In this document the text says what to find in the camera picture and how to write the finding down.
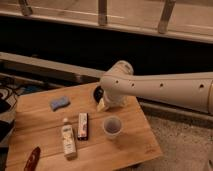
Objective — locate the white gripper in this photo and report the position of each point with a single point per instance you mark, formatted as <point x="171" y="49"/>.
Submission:
<point x="111" y="100"/>

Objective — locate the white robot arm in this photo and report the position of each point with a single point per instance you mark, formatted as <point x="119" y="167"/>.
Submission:
<point x="191" y="91"/>

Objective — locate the black round bowl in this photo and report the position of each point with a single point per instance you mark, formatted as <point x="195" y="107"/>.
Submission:
<point x="98" y="93"/>

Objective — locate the clear plastic cup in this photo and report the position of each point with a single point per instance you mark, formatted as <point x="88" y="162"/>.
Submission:
<point x="112" y="127"/>

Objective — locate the blue sponge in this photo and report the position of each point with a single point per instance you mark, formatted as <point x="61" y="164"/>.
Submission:
<point x="59" y="103"/>

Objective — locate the wooden table board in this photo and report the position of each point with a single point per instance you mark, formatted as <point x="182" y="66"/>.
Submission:
<point x="37" y="125"/>

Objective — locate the white small bottle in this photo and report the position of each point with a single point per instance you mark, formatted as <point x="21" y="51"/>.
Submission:
<point x="68" y="139"/>

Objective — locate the red oblong object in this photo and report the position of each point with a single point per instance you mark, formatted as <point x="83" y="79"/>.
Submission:
<point x="33" y="160"/>

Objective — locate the metal bracket middle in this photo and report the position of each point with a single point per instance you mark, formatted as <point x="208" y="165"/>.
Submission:
<point x="102" y="12"/>

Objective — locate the metal bracket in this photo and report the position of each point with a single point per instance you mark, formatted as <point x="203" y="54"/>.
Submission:
<point x="102" y="12"/>
<point x="25" y="8"/>
<point x="165" y="16"/>

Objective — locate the cables clutter at left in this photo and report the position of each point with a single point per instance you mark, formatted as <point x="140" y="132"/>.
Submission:
<point x="9" y="94"/>

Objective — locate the metal bracket right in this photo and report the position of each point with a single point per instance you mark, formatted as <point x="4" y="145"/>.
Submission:
<point x="165" y="16"/>

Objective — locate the metal bracket left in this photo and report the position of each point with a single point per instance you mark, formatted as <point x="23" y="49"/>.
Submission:
<point x="25" y="8"/>

